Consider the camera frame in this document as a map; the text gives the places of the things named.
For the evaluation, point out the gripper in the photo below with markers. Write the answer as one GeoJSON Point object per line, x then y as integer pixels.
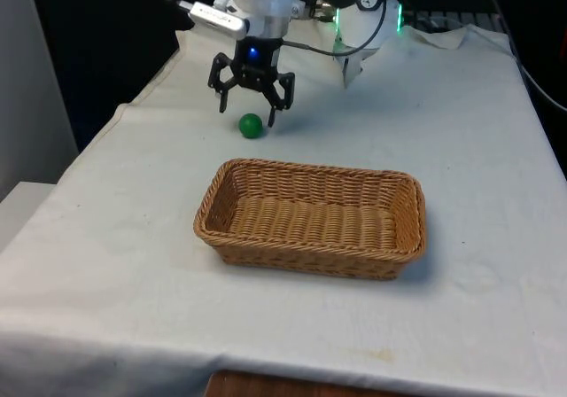
{"type": "Point", "coordinates": [257, 62]}

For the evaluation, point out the green ball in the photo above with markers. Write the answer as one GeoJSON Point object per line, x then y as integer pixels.
{"type": "Point", "coordinates": [250, 126]}

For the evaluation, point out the wicker basket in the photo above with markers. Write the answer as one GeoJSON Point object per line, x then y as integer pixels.
{"type": "Point", "coordinates": [310, 220]}

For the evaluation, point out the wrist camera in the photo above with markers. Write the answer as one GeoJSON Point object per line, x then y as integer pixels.
{"type": "Point", "coordinates": [217, 18]}

